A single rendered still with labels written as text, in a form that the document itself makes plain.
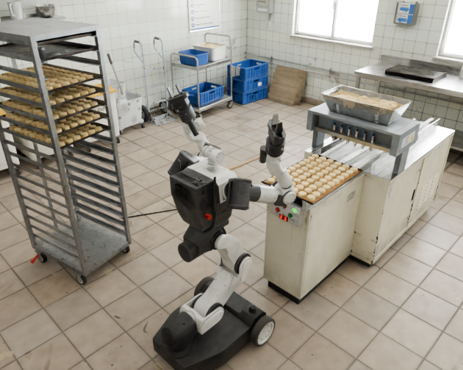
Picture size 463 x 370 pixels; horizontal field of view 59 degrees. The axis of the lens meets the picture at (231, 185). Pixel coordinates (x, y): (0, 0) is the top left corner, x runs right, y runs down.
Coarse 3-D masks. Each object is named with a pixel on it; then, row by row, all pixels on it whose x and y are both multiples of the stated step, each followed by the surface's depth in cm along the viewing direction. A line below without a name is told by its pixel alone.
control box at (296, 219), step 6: (270, 204) 269; (288, 204) 258; (294, 204) 257; (270, 210) 271; (282, 210) 264; (288, 210) 260; (300, 210) 253; (276, 216) 269; (282, 216) 265; (294, 216) 258; (300, 216) 255; (294, 222) 260; (300, 222) 258
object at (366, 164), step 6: (426, 120) 368; (432, 120) 372; (420, 126) 355; (426, 126) 365; (372, 156) 303; (378, 156) 306; (366, 162) 294; (372, 162) 301; (360, 168) 288; (366, 168) 296; (306, 204) 247; (306, 210) 250
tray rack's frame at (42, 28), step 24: (0, 24) 256; (24, 24) 256; (48, 24) 256; (72, 24) 256; (0, 120) 281; (48, 192) 332; (24, 216) 317; (72, 240) 338; (96, 240) 338; (120, 240) 338; (72, 264) 312; (96, 264) 312
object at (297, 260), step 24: (336, 192) 271; (360, 192) 302; (312, 216) 257; (336, 216) 284; (288, 240) 274; (312, 240) 269; (336, 240) 299; (264, 264) 302; (288, 264) 283; (312, 264) 283; (336, 264) 317; (288, 288) 292; (312, 288) 298
